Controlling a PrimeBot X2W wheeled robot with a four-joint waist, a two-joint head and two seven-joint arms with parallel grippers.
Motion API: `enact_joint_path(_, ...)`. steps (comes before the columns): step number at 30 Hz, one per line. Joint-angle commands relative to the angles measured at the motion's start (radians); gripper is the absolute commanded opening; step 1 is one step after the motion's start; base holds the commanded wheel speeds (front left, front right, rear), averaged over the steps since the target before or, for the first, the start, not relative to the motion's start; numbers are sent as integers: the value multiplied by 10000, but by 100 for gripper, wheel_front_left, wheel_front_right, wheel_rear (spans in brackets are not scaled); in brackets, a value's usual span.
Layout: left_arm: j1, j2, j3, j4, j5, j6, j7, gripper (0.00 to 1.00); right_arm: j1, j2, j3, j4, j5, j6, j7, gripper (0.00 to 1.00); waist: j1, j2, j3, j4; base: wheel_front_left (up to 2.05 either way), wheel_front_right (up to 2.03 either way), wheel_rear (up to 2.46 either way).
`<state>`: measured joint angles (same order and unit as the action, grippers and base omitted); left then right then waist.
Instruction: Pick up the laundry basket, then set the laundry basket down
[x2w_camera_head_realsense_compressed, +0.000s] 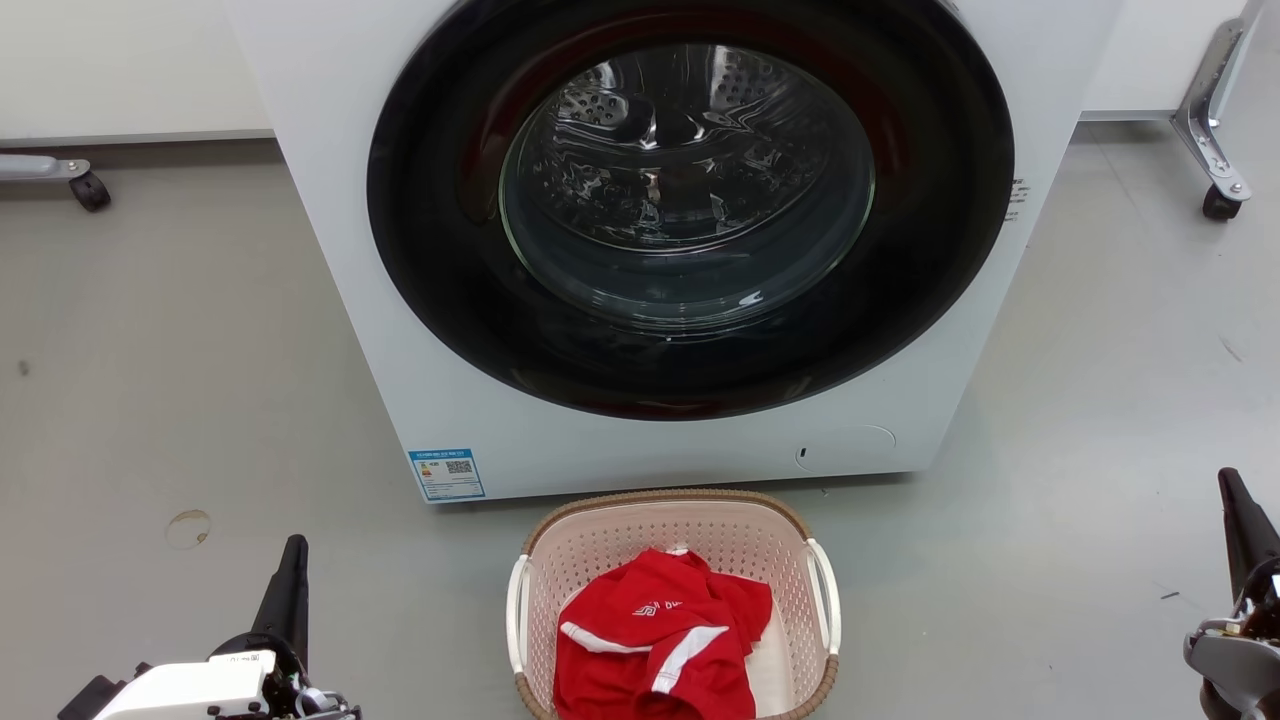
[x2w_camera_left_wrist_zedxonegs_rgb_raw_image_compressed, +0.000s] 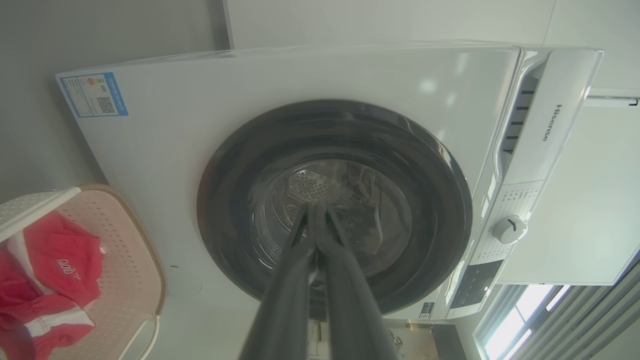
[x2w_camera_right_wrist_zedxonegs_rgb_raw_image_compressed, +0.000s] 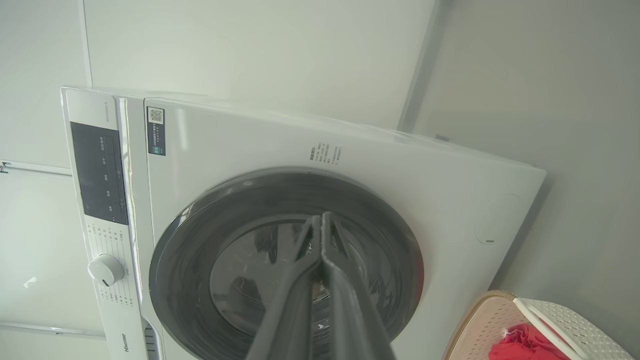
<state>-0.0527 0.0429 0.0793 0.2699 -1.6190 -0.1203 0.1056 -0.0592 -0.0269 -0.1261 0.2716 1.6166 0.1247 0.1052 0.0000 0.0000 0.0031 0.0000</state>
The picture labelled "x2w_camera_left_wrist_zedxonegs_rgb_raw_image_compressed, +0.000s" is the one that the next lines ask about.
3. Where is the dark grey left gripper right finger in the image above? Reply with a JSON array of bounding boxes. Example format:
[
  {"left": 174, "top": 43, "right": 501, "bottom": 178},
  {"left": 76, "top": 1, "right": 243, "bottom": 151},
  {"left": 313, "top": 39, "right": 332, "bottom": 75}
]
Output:
[{"left": 314, "top": 202, "right": 400, "bottom": 360}]

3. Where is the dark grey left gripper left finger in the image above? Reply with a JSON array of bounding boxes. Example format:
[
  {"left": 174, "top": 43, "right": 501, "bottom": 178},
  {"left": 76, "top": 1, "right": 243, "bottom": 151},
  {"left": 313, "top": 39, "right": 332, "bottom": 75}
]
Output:
[{"left": 239, "top": 202, "right": 318, "bottom": 360}]

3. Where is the cream perforated laundry basket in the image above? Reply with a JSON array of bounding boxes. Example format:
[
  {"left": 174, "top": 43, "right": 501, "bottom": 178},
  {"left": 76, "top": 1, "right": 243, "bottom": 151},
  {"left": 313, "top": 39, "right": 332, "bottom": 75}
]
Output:
[{"left": 0, "top": 183, "right": 168, "bottom": 360}]

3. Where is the black washing machine display panel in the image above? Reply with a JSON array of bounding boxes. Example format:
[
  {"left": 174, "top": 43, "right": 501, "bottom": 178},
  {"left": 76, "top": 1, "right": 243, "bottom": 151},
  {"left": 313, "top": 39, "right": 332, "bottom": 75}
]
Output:
[{"left": 449, "top": 259, "right": 506, "bottom": 310}]

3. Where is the dark round washing machine door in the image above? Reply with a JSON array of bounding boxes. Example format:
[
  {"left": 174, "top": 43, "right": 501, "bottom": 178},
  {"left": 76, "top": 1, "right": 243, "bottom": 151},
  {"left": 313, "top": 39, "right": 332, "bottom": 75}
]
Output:
[{"left": 196, "top": 99, "right": 473, "bottom": 321}]

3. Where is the white washing machine dial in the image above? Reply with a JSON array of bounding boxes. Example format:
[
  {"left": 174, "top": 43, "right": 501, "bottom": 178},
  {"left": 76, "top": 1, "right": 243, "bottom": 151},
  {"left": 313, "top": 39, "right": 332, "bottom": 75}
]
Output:
[{"left": 492, "top": 215, "right": 528, "bottom": 245}]

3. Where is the white Hisense washing machine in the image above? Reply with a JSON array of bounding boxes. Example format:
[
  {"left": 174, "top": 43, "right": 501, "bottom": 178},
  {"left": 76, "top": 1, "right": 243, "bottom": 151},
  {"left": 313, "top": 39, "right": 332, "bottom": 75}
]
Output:
[{"left": 55, "top": 42, "right": 605, "bottom": 360}]

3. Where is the red and white garment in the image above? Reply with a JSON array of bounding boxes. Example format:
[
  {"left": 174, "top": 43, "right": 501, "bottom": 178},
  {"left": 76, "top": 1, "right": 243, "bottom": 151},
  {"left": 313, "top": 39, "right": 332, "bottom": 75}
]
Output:
[{"left": 0, "top": 210, "right": 106, "bottom": 360}]

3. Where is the blue energy label sticker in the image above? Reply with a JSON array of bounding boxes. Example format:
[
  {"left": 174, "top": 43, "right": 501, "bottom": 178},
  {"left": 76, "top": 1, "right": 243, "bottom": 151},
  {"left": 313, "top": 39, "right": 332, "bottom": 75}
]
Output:
[{"left": 58, "top": 72, "right": 129, "bottom": 119}]

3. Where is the window with grey frame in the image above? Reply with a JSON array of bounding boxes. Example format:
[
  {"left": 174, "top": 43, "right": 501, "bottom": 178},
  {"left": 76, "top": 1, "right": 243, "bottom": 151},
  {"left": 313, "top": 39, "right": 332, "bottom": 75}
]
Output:
[{"left": 472, "top": 245, "right": 640, "bottom": 360}]

